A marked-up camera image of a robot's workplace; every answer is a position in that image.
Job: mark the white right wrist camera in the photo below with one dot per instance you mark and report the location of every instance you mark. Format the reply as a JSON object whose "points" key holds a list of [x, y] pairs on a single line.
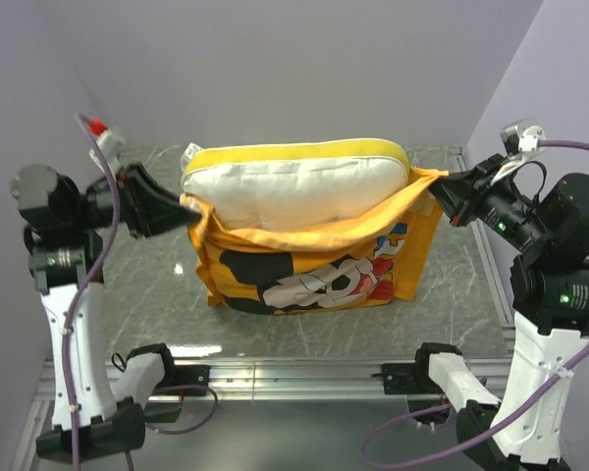
{"points": [[521, 141]]}

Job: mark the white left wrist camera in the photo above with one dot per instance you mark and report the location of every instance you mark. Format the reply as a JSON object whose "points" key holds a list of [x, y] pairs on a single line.
{"points": [[110, 141]]}

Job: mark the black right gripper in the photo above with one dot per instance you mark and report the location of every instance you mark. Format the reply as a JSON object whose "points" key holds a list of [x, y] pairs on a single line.
{"points": [[455, 190]]}

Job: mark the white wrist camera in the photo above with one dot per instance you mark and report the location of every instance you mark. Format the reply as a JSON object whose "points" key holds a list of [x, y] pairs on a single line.
{"points": [[521, 141], [110, 141]]}

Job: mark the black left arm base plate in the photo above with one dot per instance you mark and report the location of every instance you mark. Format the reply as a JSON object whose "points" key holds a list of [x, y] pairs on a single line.
{"points": [[193, 377]]}

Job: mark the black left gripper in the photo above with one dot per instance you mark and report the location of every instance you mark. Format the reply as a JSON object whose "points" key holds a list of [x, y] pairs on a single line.
{"points": [[147, 207]]}

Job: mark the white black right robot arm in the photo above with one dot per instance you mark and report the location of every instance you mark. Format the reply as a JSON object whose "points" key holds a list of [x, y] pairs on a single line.
{"points": [[549, 278]]}

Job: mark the orange pillowcase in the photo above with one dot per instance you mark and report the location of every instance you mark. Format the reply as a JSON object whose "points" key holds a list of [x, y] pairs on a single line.
{"points": [[362, 262]]}

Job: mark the aluminium side rail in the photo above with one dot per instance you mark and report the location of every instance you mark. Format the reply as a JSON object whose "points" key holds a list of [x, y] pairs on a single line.
{"points": [[480, 319]]}

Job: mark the aluminium front rail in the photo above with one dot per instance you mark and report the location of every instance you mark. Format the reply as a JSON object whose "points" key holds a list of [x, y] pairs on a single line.
{"points": [[310, 378]]}

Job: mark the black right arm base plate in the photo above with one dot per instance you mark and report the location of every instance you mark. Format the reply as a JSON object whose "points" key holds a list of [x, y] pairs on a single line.
{"points": [[404, 379]]}

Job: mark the cream quilted pillow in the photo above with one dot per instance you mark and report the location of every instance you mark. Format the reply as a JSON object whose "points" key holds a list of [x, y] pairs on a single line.
{"points": [[294, 186]]}

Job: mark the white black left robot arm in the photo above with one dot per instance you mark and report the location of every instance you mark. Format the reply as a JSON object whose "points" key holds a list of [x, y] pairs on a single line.
{"points": [[93, 417]]}

